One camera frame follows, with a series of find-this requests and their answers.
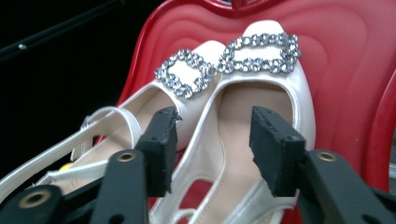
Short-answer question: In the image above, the red and black shoe rack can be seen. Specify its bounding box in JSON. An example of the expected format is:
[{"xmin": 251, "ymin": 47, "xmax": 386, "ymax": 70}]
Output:
[{"xmin": 115, "ymin": 0, "xmax": 396, "ymax": 224}]

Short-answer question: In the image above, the black metal stand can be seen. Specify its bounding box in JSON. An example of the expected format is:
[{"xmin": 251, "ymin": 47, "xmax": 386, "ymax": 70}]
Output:
[{"xmin": 0, "ymin": 0, "xmax": 126, "ymax": 64}]

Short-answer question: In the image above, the white slingback heel shoe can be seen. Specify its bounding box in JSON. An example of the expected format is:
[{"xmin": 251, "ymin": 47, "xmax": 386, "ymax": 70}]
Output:
[
  {"xmin": 0, "ymin": 39, "xmax": 228, "ymax": 203},
  {"xmin": 148, "ymin": 19, "xmax": 318, "ymax": 224}
]

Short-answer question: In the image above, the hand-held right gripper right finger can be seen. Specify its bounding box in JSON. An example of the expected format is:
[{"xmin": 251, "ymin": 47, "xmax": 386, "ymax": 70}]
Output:
[{"xmin": 248, "ymin": 105, "xmax": 307, "ymax": 198}]

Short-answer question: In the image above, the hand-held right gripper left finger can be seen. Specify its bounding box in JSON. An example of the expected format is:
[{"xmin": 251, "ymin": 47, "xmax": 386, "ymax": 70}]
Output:
[{"xmin": 134, "ymin": 105, "xmax": 183, "ymax": 198}]

